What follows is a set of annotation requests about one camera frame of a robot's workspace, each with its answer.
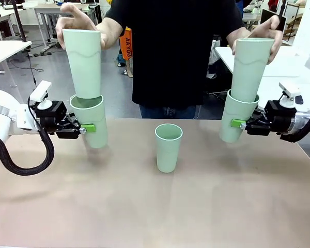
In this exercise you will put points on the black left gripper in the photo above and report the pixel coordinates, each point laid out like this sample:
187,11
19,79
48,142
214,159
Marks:
59,121

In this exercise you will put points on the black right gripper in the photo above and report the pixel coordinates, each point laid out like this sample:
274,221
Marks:
271,120

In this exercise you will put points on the light green plastic cup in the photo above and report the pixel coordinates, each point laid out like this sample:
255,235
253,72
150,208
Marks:
168,155
248,80
230,131
85,75
95,137

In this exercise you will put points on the person's right forearm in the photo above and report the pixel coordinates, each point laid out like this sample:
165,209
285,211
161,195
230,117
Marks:
113,31

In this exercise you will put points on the person's left forearm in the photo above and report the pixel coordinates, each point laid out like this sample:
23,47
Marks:
239,34

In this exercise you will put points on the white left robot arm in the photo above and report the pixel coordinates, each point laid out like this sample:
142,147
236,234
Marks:
2,121

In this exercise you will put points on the person's left hand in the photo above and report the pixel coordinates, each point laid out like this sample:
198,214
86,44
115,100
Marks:
273,36

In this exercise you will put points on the person's right hand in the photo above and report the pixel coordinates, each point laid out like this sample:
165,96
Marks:
77,19

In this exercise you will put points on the white table beside robot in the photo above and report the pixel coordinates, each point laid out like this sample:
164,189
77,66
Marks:
270,87

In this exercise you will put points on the black floor power strip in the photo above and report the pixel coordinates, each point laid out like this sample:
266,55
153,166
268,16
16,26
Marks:
42,53

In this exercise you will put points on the person in black T-shirt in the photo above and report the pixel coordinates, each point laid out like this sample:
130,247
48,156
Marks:
170,64

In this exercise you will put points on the person in orange shorts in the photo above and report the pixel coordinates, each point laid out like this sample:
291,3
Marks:
125,46

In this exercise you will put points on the black monitor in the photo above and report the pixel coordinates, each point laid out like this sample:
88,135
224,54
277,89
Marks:
266,14

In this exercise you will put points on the wooden shelf rack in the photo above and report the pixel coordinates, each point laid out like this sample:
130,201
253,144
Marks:
294,25

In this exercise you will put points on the white side table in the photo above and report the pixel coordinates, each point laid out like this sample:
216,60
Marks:
5,50

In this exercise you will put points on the white workbench with metal legs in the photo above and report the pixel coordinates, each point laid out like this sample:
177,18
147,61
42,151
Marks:
46,10

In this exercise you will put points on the black stand pole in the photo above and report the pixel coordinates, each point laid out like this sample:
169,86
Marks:
18,23

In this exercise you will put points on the white desk with dark panel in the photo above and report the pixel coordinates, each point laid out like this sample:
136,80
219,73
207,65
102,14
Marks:
2,18

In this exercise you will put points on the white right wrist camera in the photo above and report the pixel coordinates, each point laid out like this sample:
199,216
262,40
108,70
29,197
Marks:
289,90

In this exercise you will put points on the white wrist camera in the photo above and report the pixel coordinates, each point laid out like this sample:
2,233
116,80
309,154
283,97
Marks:
40,90
289,90

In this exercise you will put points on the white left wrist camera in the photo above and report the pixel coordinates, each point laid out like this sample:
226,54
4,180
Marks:
40,90

